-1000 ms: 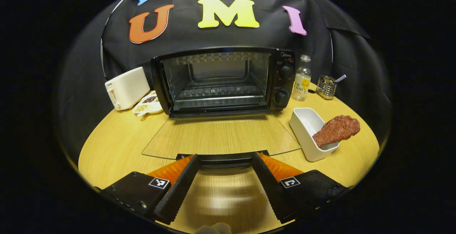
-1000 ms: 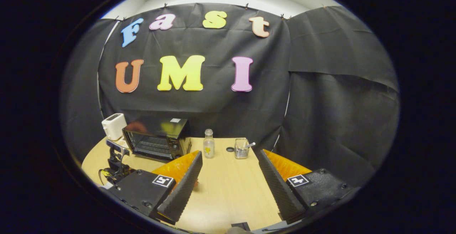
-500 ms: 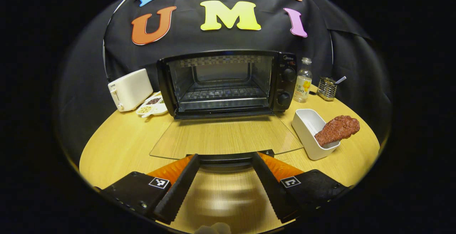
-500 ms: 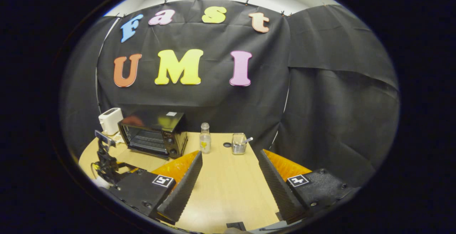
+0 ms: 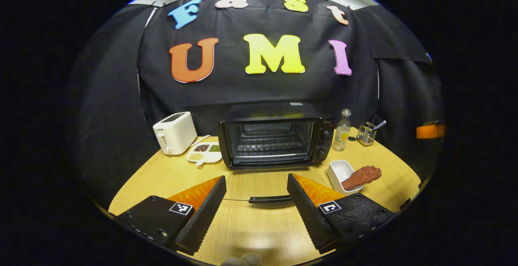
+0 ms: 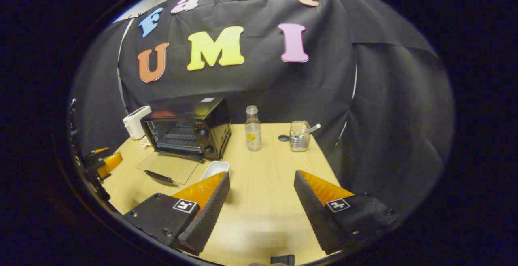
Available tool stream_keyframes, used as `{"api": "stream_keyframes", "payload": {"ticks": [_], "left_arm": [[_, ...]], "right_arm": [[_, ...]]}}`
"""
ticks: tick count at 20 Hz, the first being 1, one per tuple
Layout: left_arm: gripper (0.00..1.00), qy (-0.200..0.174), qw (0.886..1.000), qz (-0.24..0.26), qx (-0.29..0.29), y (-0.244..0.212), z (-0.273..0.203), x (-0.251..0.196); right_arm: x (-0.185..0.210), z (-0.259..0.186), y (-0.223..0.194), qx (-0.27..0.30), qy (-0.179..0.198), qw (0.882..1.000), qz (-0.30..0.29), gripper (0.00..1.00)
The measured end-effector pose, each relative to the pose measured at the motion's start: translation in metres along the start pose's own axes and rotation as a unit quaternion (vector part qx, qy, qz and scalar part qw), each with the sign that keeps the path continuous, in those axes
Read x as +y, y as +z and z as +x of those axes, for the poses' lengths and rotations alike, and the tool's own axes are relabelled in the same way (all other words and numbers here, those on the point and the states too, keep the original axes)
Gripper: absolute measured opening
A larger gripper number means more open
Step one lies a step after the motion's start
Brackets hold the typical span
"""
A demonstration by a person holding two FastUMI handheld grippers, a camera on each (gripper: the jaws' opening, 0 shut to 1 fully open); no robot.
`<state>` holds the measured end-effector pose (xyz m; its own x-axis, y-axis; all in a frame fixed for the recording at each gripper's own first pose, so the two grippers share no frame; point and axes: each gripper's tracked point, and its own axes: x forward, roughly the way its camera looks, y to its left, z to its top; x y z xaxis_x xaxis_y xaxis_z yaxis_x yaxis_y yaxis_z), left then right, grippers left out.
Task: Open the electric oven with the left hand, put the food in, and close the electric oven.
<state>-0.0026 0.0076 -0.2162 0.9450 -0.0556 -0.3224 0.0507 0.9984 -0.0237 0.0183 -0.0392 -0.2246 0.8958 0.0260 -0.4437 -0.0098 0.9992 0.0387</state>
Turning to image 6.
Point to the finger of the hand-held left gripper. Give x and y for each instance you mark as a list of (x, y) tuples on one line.
[(101, 150), (111, 161)]

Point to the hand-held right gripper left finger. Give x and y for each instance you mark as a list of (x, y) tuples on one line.
[(206, 213)]

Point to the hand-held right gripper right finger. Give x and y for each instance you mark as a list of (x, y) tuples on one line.
[(313, 213)]

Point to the black electric oven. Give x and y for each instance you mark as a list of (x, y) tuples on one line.
[(210, 124)]

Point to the metal oven rack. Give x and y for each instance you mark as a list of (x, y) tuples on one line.
[(178, 140)]

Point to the white divided spice dish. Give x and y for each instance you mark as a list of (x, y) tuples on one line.
[(145, 142)]

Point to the white toaster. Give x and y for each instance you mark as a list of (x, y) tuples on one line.
[(135, 122)]

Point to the white rectangular tray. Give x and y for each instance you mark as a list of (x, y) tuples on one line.
[(216, 167)]

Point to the small black bottle cap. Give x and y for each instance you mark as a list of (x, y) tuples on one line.
[(283, 138)]

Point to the metal spoon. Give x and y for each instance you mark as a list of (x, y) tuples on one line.
[(313, 128)]

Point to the clear glass bottle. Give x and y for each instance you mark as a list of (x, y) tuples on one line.
[(253, 134)]

